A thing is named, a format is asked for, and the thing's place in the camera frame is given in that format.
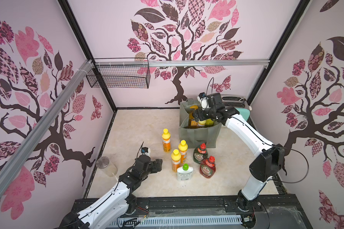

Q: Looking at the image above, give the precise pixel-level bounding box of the orange bottle yellow cap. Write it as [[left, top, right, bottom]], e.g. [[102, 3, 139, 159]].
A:
[[161, 128, 171, 153], [197, 120, 206, 128], [171, 149, 182, 172], [178, 140, 188, 164]]

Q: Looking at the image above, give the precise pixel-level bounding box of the orange pump soap bottle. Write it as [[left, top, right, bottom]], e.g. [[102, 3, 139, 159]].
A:
[[188, 105, 199, 129]]

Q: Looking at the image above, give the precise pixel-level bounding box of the grey-green shopping bag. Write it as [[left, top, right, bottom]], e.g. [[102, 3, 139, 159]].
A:
[[178, 98, 222, 148]]

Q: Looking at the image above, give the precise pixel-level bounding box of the large yellow dish soap bottle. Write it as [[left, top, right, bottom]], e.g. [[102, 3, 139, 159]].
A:
[[205, 119, 215, 127]]

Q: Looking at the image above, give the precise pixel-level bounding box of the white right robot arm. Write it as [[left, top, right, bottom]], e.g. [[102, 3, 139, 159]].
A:
[[193, 106, 284, 212]]

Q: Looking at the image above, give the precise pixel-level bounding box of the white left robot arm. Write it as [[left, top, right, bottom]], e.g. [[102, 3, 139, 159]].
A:
[[58, 155, 163, 229]]

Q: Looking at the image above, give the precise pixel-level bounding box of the mint green toaster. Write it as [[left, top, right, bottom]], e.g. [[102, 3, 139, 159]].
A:
[[222, 95, 251, 121]]

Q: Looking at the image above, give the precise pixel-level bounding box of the white bottle green cap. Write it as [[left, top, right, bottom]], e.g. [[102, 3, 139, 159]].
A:
[[177, 163, 194, 181]]

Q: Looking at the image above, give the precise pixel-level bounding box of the clear glass jar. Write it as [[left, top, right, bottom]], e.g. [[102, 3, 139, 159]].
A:
[[96, 156, 118, 177]]

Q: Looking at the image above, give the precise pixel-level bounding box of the dark green bottle red cap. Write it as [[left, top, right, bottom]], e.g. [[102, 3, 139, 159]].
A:
[[193, 143, 208, 164]]

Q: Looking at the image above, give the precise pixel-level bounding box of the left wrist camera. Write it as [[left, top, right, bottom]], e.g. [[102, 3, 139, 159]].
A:
[[134, 147, 151, 173]]

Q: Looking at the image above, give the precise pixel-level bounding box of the black wire basket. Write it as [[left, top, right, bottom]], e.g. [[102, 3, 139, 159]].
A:
[[87, 57, 151, 89]]

